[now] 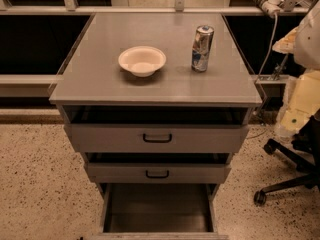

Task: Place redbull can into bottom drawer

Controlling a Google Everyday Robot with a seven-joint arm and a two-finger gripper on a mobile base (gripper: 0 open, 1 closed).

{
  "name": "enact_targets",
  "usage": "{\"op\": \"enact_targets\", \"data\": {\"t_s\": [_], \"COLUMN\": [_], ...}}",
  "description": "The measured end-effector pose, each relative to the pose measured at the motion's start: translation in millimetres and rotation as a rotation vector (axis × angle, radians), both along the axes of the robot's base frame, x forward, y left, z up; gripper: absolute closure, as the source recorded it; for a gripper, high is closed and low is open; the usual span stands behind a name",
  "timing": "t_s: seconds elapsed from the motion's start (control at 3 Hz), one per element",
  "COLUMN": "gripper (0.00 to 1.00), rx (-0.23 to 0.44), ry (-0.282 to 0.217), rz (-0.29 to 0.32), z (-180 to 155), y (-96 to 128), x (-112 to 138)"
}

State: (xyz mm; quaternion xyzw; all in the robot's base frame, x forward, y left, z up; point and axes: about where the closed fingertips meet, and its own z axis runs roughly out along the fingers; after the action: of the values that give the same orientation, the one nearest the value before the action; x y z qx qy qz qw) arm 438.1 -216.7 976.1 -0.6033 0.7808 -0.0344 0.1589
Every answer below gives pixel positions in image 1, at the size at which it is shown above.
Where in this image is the silver blue redbull can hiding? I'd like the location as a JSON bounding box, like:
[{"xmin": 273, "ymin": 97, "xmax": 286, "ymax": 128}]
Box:
[{"xmin": 191, "ymin": 25, "xmax": 214, "ymax": 72}]

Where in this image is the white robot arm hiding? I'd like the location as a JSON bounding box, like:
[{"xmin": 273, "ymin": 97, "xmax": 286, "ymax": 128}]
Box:
[{"xmin": 272, "ymin": 1, "xmax": 320, "ymax": 137}]

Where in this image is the grey drawer cabinet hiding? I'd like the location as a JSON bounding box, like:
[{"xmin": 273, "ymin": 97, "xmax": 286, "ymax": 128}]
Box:
[{"xmin": 48, "ymin": 12, "xmax": 264, "ymax": 240}]

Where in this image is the grey top drawer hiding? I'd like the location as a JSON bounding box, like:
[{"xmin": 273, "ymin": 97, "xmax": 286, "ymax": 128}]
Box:
[{"xmin": 65, "ymin": 105, "xmax": 249, "ymax": 153}]

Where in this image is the grey drawer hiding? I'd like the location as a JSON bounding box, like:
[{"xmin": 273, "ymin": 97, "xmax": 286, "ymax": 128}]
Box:
[
  {"xmin": 86, "ymin": 153, "xmax": 232, "ymax": 184},
  {"xmin": 89, "ymin": 184, "xmax": 230, "ymax": 240},
  {"xmin": 65, "ymin": 105, "xmax": 249, "ymax": 153}
]

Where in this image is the grey middle drawer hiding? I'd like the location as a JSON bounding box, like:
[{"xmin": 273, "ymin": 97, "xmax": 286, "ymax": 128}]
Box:
[{"xmin": 86, "ymin": 153, "xmax": 232, "ymax": 184}]

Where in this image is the grey bottom drawer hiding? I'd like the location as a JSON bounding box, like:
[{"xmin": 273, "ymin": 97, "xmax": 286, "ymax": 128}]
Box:
[{"xmin": 89, "ymin": 184, "xmax": 230, "ymax": 240}]

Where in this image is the white paper bowl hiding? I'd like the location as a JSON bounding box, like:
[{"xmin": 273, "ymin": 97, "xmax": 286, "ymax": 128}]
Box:
[{"xmin": 118, "ymin": 46, "xmax": 166, "ymax": 77}]

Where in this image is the metal clamp pole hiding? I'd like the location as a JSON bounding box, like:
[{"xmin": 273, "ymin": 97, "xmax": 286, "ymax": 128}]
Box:
[{"xmin": 267, "ymin": 54, "xmax": 289, "ymax": 81}]

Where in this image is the black office chair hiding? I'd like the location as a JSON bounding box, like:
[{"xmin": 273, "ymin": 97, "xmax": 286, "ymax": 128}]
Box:
[{"xmin": 253, "ymin": 108, "xmax": 320, "ymax": 207}]

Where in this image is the white power strip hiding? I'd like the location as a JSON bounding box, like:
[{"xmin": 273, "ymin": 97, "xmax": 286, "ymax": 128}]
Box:
[{"xmin": 253, "ymin": 0, "xmax": 281, "ymax": 18}]

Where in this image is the white power cable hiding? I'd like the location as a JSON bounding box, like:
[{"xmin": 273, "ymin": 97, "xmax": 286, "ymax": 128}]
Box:
[{"xmin": 257, "ymin": 11, "xmax": 279, "ymax": 80}]

